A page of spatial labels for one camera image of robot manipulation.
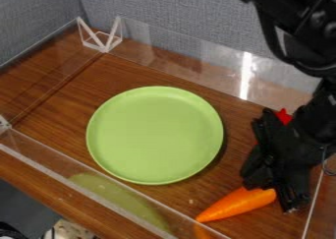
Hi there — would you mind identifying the black cable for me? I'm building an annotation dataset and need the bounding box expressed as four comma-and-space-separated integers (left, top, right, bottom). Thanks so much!
321, 144, 336, 177

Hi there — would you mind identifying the clear acrylic corner bracket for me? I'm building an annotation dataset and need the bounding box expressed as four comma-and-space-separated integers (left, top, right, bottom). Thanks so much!
76, 17, 124, 53

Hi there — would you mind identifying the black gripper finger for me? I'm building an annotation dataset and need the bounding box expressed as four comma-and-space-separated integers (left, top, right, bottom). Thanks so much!
276, 167, 310, 212
240, 145, 277, 190

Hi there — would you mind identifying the green round plate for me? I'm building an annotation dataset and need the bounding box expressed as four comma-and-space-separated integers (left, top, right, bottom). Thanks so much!
85, 87, 224, 185

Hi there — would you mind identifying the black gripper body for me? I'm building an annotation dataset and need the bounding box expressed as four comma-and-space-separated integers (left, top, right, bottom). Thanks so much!
250, 104, 333, 185

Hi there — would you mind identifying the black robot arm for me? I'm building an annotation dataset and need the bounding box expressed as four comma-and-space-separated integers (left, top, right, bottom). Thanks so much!
240, 0, 336, 211

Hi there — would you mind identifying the clear acrylic barrier wall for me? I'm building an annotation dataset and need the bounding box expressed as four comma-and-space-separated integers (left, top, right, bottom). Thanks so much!
0, 19, 336, 239

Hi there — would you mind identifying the red plastic block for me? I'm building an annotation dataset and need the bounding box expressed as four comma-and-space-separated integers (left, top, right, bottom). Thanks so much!
254, 107, 294, 148

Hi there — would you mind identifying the orange toy carrot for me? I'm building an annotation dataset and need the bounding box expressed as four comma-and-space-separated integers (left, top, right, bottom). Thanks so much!
196, 187, 277, 222

